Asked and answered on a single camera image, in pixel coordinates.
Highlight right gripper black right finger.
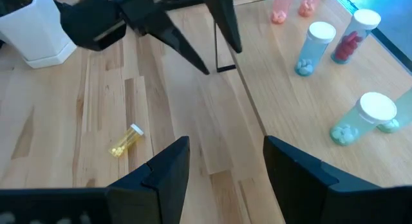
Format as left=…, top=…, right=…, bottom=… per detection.
left=263, top=135, right=387, bottom=224

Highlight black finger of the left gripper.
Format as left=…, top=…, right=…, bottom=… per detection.
left=201, top=0, right=243, bottom=54
left=144, top=11, right=211, bottom=76

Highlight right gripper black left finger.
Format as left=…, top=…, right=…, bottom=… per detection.
left=106, top=136, right=191, bottom=224

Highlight pink pill bottle white cap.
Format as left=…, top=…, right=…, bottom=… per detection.
left=270, top=0, right=294, bottom=24
left=297, top=0, right=323, bottom=18

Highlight yellow pill bottle white cap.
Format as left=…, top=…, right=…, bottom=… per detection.
left=108, top=123, right=145, bottom=158

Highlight teal pill bottle white cap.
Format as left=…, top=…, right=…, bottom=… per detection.
left=376, top=88, right=412, bottom=134
left=329, top=91, right=398, bottom=147

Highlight blue pill bottle white cap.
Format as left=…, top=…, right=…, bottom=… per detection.
left=294, top=21, right=337, bottom=77

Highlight red pill bottle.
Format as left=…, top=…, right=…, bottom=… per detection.
left=330, top=8, right=382, bottom=65

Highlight white hexagonal planter pot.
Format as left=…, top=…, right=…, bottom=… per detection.
left=0, top=0, right=78, bottom=70

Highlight black aluminium table frame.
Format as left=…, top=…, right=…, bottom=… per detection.
left=160, top=0, right=274, bottom=11

